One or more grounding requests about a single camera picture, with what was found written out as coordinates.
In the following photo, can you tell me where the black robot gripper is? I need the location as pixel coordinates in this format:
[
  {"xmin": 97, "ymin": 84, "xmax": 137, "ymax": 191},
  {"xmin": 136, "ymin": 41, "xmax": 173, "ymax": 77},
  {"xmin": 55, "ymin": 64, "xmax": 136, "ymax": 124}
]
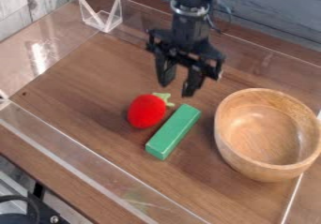
[{"xmin": 145, "ymin": 13, "xmax": 228, "ymax": 98}]

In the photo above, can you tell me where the red plush strawberry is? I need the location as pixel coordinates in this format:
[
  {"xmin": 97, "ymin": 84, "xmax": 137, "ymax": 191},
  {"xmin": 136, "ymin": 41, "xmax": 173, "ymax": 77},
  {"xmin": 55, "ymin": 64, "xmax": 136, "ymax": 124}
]
[{"xmin": 128, "ymin": 93, "xmax": 174, "ymax": 128}]

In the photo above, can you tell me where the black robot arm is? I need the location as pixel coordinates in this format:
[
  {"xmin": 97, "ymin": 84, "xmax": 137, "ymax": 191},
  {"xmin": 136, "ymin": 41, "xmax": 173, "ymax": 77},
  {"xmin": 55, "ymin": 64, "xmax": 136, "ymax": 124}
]
[{"xmin": 148, "ymin": 0, "xmax": 227, "ymax": 97}]

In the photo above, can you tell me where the green rectangular block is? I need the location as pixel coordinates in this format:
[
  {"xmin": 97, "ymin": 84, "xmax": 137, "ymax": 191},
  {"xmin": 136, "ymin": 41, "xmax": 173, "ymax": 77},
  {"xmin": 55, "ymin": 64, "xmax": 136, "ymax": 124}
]
[{"xmin": 146, "ymin": 104, "xmax": 201, "ymax": 160}]

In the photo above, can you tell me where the wooden bowl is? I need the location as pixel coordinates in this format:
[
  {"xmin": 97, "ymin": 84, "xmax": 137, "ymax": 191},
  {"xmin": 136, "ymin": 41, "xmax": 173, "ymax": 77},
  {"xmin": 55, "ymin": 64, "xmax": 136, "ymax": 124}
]
[{"xmin": 213, "ymin": 88, "xmax": 321, "ymax": 182}]

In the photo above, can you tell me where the black metal table clamp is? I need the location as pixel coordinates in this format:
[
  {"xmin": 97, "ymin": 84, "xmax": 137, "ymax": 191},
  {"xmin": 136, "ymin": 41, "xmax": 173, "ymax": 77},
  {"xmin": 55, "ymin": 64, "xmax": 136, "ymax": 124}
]
[{"xmin": 29, "ymin": 183, "xmax": 70, "ymax": 224}]

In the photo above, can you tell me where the clear acrylic corner bracket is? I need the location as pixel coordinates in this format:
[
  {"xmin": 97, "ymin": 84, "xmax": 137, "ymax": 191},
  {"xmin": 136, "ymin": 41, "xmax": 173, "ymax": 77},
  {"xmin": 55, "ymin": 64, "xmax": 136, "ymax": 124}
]
[{"xmin": 78, "ymin": 0, "xmax": 124, "ymax": 33}]

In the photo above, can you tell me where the clear acrylic front wall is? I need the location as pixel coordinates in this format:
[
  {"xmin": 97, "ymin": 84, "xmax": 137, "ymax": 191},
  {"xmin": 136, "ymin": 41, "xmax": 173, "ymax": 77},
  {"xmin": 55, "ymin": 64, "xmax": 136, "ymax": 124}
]
[{"xmin": 0, "ymin": 100, "xmax": 211, "ymax": 224}]

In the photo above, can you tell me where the black cable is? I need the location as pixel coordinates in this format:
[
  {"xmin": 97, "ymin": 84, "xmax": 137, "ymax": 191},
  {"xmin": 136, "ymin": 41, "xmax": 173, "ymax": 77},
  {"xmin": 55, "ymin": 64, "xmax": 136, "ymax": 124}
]
[{"xmin": 0, "ymin": 194, "xmax": 43, "ymax": 224}]

